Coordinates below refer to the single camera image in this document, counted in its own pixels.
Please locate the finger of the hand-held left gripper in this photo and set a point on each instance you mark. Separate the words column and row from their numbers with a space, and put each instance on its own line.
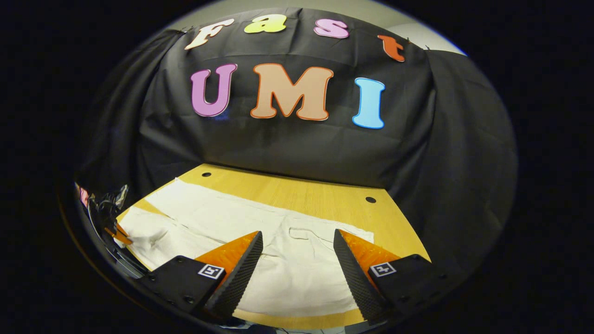
column 120, row 235

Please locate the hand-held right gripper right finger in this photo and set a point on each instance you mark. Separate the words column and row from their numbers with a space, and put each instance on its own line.
column 355, row 273

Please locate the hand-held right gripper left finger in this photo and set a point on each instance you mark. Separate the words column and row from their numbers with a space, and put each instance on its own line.
column 241, row 273

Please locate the white jeans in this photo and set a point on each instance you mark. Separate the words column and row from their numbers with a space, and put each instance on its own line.
column 287, row 273

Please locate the black backdrop cloth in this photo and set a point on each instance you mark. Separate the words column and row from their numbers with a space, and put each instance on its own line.
column 301, row 148

